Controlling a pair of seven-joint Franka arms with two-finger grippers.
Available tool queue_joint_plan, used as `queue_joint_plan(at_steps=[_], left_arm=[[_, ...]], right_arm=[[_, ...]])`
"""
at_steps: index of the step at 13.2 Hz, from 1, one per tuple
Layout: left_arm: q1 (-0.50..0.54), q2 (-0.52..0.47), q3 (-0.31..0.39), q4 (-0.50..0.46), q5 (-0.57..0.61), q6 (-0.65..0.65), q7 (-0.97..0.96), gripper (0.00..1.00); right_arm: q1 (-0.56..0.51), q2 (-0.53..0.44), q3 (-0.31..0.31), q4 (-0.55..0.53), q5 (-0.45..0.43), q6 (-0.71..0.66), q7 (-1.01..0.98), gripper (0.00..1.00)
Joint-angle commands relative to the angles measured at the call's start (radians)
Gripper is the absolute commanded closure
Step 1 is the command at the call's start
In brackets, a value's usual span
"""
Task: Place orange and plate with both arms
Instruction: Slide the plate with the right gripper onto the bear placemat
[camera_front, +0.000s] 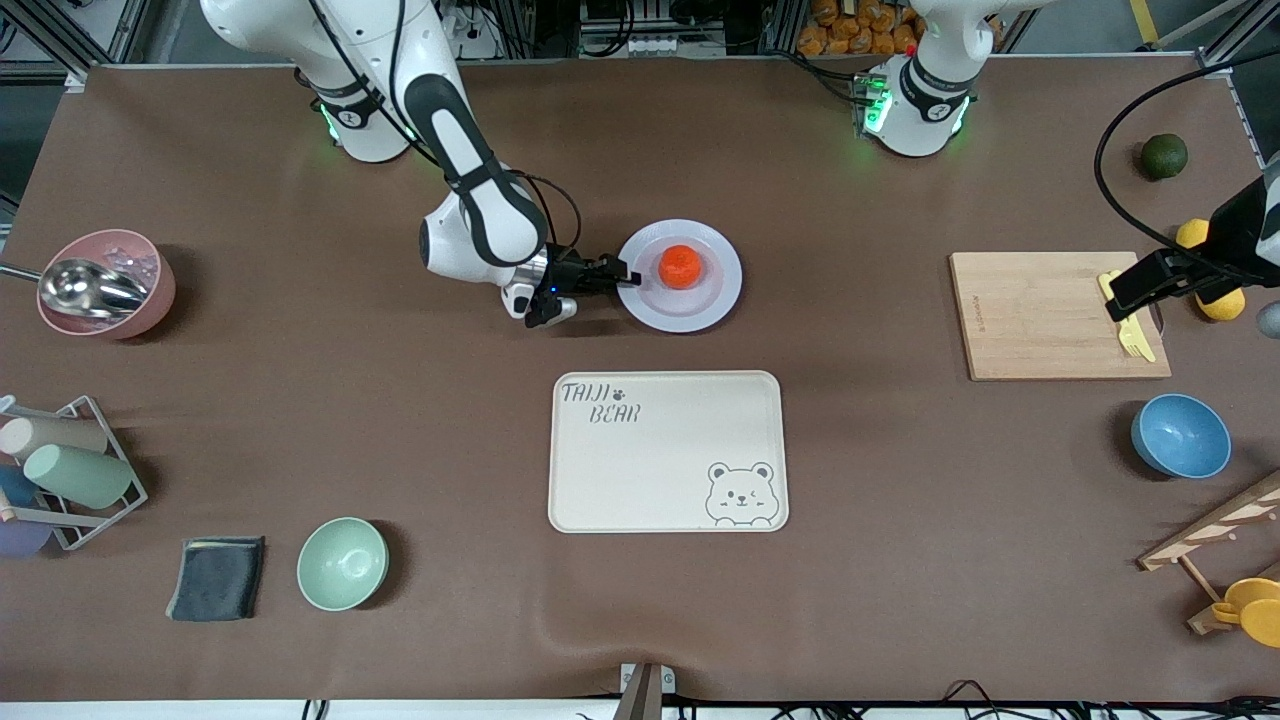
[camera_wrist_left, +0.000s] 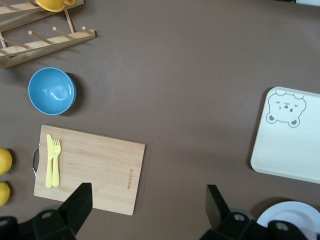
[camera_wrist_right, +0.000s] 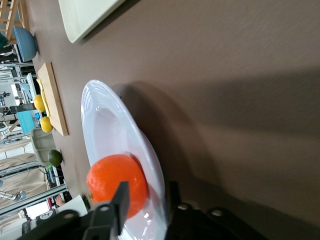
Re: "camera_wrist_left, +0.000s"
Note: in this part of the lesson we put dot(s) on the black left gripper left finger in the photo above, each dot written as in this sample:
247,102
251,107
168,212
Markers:
72,212

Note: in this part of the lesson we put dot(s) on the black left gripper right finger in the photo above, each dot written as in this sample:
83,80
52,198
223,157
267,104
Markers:
220,217

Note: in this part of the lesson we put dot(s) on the lavender round plate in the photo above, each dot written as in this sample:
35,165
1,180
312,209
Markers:
295,212

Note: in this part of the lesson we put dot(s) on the yellow plastic fork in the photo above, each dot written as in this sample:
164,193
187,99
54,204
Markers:
56,170

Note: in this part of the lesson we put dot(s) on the bamboo cutting board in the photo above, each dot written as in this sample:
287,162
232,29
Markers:
100,165

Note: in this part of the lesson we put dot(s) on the yellow plastic knife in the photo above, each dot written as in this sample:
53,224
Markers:
49,162

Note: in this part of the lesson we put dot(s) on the yellow lemon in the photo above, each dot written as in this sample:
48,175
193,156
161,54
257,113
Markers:
5,161
3,195

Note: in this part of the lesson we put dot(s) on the cream bear print tray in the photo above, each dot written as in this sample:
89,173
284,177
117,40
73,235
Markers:
290,150

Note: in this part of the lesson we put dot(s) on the blue bowl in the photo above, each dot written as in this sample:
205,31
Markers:
51,91

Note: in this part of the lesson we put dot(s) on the wooden peg dish rack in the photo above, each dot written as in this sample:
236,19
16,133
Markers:
50,42

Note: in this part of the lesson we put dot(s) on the yellow mug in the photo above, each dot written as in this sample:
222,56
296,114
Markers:
52,5

